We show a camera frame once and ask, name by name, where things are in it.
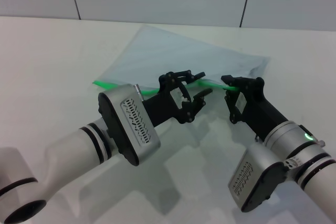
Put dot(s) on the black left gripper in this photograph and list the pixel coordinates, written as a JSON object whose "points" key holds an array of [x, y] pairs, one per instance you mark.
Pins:
{"points": [[162, 106]]}

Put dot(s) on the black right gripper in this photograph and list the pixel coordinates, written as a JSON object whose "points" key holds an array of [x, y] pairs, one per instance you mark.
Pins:
{"points": [[260, 113]]}

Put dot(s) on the clear green-zip document bag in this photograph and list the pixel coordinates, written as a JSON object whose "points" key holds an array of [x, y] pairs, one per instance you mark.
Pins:
{"points": [[178, 51]]}

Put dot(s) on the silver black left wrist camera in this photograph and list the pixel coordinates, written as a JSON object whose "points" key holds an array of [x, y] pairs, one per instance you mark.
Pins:
{"points": [[131, 129]]}

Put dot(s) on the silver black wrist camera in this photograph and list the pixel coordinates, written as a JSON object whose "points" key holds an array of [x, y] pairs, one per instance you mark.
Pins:
{"points": [[252, 179], [131, 129]]}

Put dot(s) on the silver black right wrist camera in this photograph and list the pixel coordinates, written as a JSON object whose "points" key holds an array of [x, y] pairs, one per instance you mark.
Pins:
{"points": [[252, 179]]}

